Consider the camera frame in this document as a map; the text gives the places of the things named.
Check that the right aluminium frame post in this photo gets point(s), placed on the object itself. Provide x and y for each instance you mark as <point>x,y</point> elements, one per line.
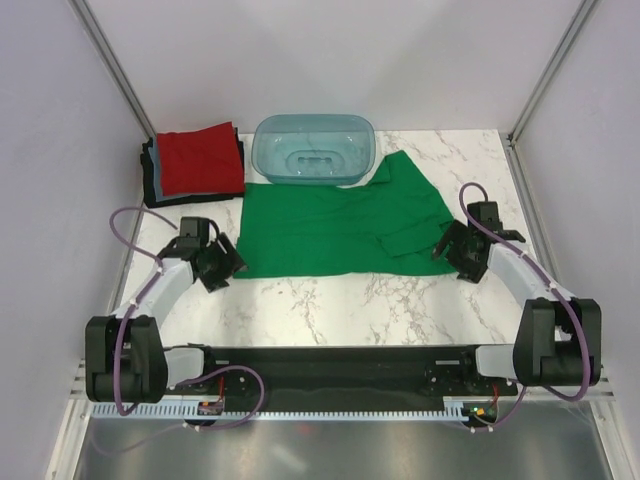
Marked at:
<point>552,68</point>

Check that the aluminium rail left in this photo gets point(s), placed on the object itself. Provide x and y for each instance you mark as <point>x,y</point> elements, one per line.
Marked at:
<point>78,387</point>

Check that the blue folded t shirt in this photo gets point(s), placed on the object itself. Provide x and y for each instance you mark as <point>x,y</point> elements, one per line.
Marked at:
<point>153,153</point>

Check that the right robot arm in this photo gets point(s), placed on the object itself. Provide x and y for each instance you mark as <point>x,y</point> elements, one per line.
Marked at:
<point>558,341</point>

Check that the white slotted cable duct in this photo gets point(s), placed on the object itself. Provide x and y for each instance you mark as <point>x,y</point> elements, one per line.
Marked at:
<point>445,409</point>

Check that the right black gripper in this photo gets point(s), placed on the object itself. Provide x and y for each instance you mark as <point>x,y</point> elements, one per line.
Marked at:
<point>457,231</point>

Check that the teal plastic bin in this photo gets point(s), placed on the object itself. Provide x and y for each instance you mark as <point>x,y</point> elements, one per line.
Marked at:
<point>314,149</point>

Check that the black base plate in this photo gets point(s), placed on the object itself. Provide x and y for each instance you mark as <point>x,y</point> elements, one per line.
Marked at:
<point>382,376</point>

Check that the red folded t shirt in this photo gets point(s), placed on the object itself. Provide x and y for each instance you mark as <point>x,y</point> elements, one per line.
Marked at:
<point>205,161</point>

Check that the aluminium rail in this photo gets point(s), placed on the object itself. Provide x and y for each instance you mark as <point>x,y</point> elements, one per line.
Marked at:
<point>604,386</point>
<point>78,387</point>

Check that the aluminium rail right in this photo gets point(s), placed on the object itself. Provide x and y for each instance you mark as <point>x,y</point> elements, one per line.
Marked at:
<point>604,386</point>

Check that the green t shirt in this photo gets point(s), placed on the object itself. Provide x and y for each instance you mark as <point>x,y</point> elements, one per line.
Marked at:
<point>389,225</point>

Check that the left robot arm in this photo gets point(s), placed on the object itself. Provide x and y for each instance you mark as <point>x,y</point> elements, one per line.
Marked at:
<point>125,359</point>

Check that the left aluminium frame post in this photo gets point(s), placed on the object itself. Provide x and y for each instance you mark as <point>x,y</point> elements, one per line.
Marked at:
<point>102,45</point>

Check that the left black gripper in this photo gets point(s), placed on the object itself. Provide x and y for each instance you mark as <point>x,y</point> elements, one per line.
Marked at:
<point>231,262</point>

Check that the aluminium frame post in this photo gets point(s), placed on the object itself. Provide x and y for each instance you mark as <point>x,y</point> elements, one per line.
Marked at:
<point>102,45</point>
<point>552,68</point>

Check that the black folded t shirt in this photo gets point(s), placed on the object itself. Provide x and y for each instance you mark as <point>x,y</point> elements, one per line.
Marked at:
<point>149,199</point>

